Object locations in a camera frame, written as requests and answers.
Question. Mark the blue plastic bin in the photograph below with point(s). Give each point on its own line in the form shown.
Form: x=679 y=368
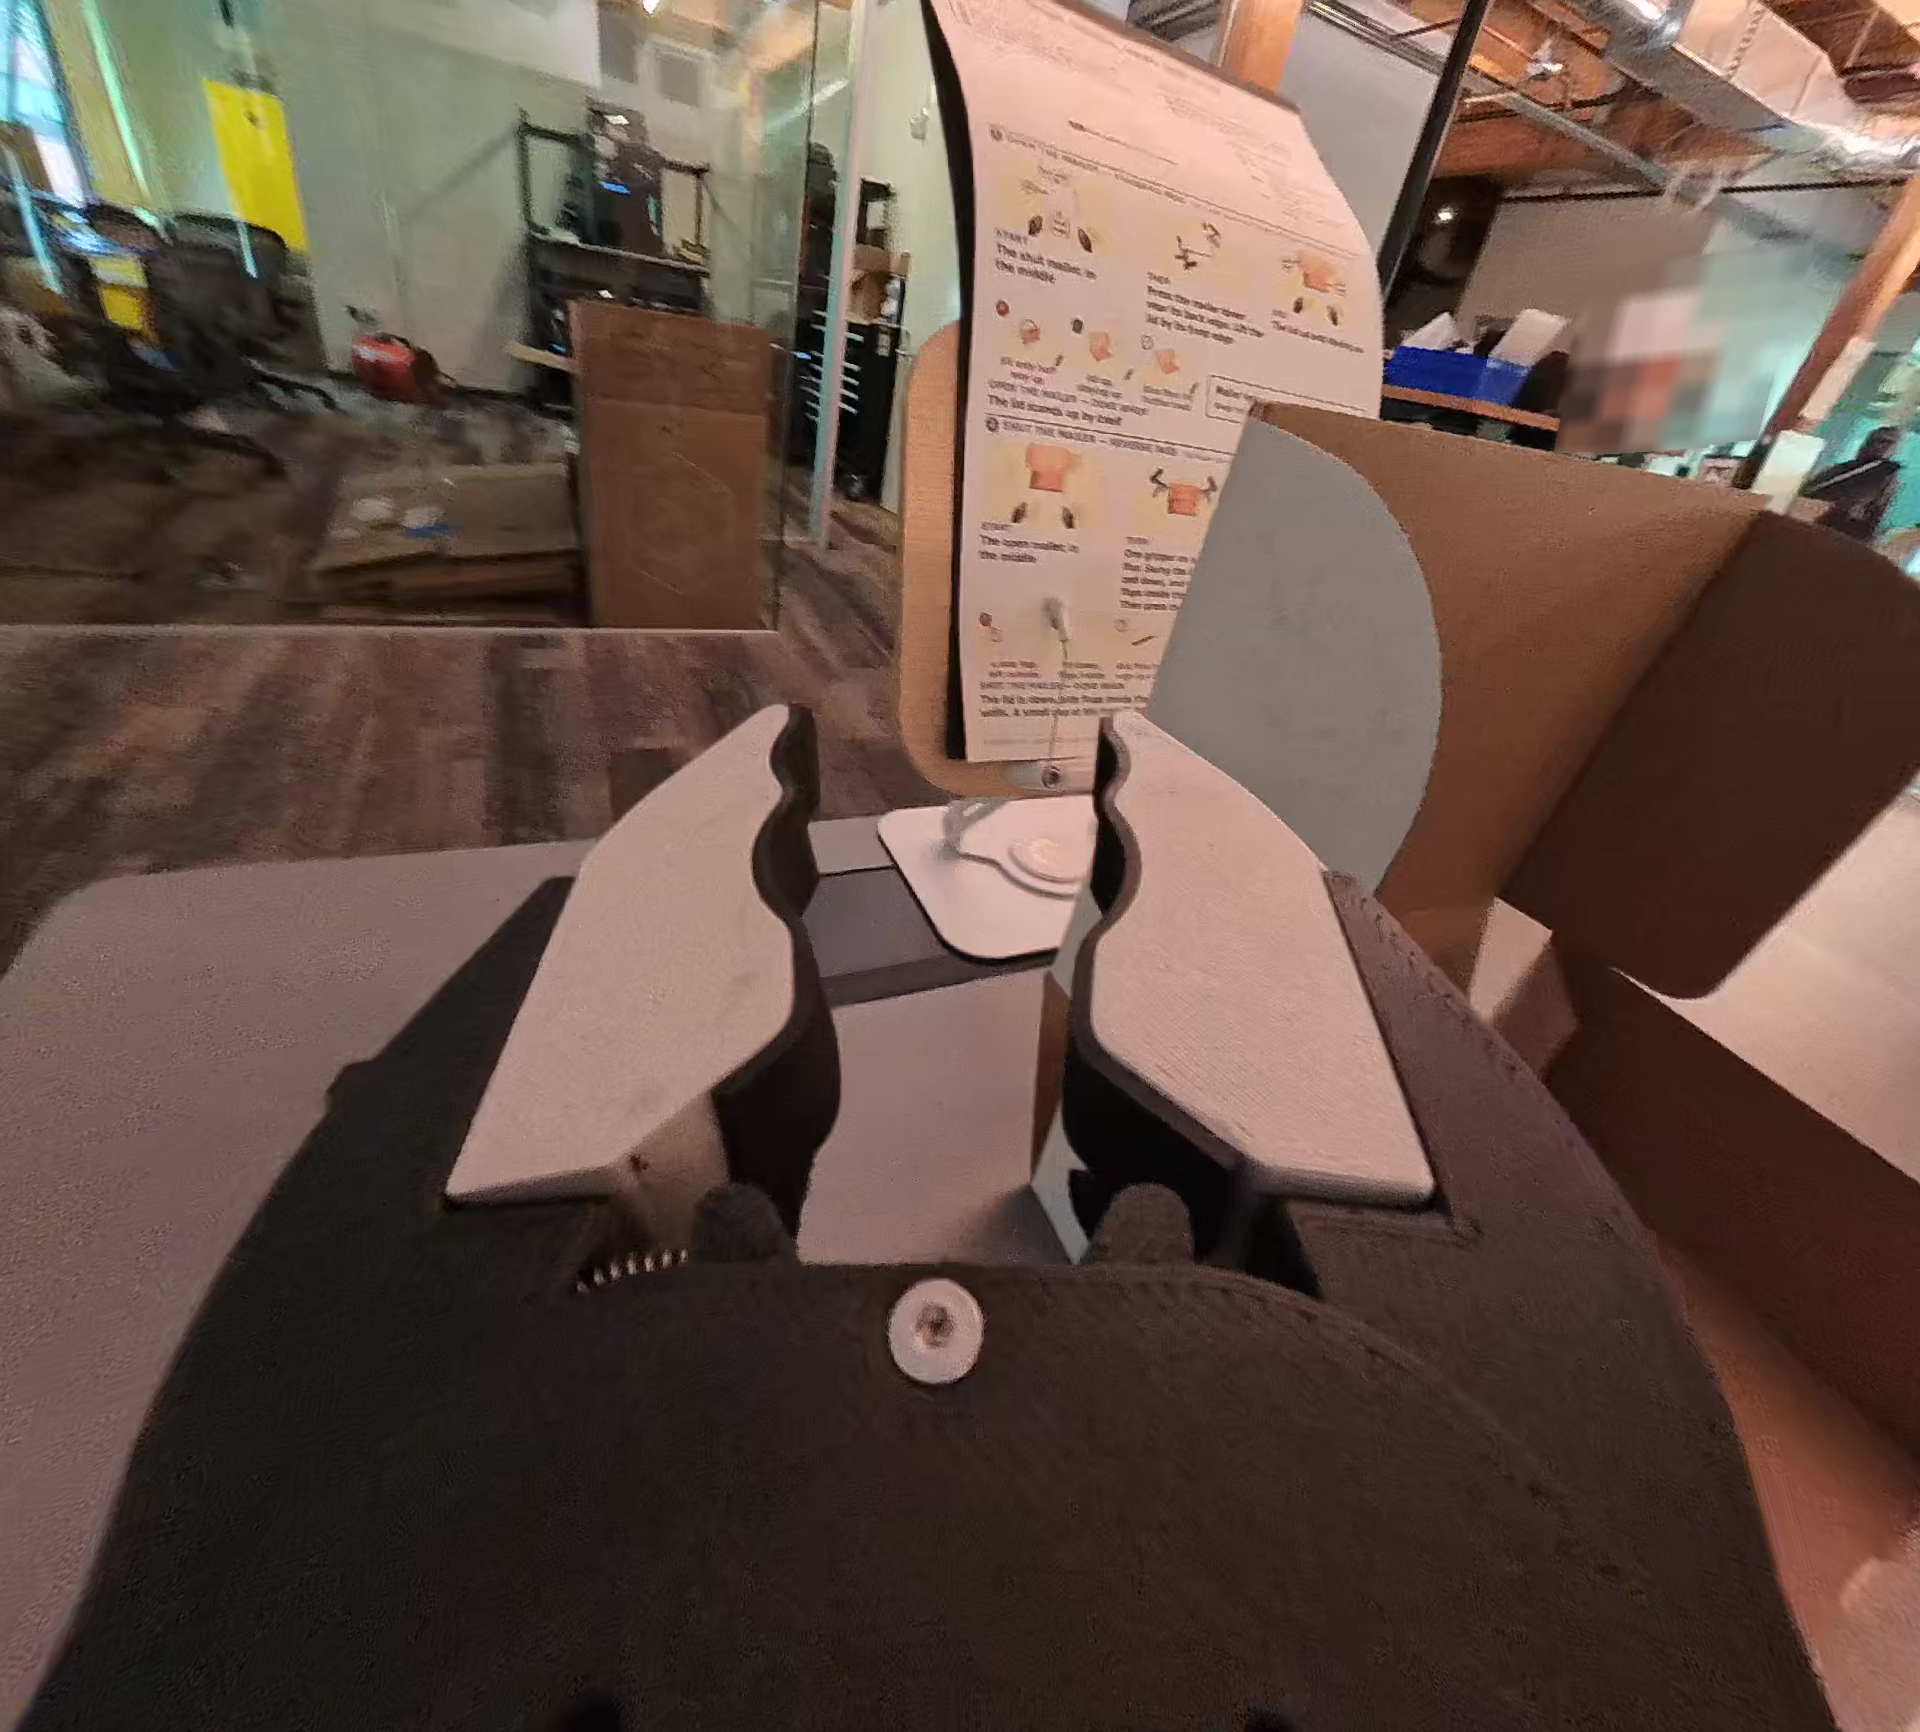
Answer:
x=1462 y=378

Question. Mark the printed instruction sheet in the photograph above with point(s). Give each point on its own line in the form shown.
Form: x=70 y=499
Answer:
x=1081 y=262

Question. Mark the yellow wall sign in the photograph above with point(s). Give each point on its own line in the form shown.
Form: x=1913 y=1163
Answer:
x=252 y=165

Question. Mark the tall brown cardboard box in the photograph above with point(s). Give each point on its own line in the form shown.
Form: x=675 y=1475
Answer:
x=675 y=472

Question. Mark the red canister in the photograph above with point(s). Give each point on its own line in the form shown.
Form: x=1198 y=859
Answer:
x=398 y=365

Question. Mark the small cardboard box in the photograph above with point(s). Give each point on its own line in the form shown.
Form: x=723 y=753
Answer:
x=879 y=280

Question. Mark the black metal shelf rack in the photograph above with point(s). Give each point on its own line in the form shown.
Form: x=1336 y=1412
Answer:
x=615 y=202

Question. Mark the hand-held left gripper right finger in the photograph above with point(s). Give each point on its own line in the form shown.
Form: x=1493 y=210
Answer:
x=1244 y=1012

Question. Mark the flat cardboard sheets pile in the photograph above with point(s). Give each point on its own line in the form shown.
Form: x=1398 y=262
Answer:
x=450 y=547

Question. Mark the black office chair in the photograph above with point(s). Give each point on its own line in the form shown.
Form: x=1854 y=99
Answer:
x=211 y=292

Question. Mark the wooden sign board stand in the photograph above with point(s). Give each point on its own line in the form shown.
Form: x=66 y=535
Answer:
x=926 y=562

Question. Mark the silver ventilation duct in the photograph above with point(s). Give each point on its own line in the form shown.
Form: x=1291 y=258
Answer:
x=1695 y=66

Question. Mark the black tool cabinet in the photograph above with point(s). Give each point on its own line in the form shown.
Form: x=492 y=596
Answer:
x=863 y=397

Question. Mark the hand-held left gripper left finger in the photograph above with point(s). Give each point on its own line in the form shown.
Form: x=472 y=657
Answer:
x=645 y=952

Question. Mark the cardboard mailer box with lid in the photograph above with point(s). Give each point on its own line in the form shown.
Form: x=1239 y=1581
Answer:
x=1591 y=652

